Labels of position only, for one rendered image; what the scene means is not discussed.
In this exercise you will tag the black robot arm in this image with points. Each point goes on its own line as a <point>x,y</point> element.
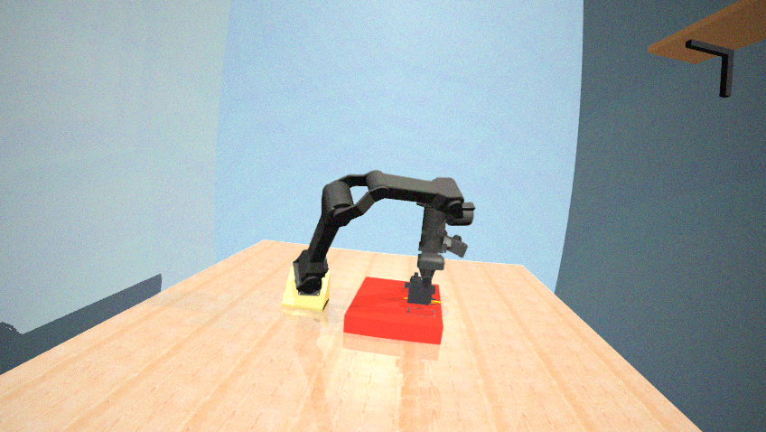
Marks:
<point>441,198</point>

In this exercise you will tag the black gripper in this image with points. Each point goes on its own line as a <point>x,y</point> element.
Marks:
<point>429,261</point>

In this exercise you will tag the red flat plate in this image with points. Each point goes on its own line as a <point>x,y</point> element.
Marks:
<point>380,310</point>

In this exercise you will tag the black micro servo with orange cable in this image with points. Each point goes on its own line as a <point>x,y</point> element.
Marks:
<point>417,294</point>

